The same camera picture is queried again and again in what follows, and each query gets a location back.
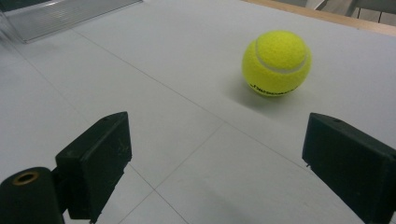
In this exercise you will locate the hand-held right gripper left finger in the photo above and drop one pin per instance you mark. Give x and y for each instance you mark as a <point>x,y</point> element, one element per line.
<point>96,168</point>

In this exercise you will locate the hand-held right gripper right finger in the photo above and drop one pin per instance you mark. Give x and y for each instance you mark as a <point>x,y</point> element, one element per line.
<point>351,165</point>

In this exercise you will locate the yellow tennis ball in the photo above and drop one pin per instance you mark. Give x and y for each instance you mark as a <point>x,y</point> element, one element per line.
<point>277,63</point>

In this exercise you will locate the wooden table edge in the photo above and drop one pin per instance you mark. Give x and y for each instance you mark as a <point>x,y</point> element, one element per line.
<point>327,15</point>

